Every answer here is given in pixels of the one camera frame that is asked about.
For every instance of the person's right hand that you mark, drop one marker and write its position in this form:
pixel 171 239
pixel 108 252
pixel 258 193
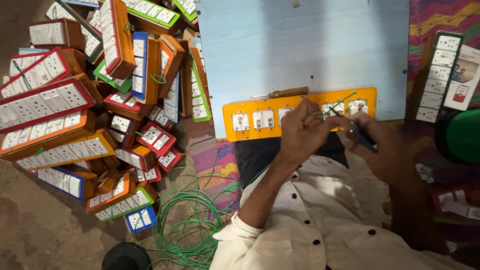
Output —
pixel 378 140

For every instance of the person's left hand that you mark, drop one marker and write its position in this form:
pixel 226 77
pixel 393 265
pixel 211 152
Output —
pixel 300 129

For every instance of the person's right fingers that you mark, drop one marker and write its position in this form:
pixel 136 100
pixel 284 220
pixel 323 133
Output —
pixel 354 129

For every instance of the person's left fingers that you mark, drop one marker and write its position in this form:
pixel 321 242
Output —
pixel 325 119

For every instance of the person's dark trousers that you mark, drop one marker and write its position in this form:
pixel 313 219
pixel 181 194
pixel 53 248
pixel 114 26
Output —
pixel 258 157

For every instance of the light blue work board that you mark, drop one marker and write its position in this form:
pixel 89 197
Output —
pixel 285 48

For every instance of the white plastic scraps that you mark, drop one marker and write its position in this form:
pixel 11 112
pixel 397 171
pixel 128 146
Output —
pixel 425 173

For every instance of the green-framed socket board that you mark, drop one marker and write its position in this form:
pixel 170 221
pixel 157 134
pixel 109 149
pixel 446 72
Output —
pixel 440 75

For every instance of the person's white buttoned shirt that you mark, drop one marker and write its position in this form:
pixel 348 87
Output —
pixel 318 228

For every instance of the green round lid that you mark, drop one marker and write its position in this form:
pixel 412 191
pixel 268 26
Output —
pixel 465 137

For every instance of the white printed card packet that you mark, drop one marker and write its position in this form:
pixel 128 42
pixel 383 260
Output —
pixel 465 80

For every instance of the colourful woven mat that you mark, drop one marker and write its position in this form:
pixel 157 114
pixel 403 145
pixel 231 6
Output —
pixel 435 17

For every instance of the black round container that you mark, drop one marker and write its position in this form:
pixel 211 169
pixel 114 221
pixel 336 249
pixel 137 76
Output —
pixel 126 258

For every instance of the orange switch panel plate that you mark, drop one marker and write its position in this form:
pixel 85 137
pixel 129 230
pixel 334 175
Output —
pixel 262 108

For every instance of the red-framed switch board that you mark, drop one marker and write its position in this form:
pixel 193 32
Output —
pixel 455 198

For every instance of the heap of wooden switch boards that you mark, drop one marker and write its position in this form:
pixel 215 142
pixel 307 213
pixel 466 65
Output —
pixel 75 105

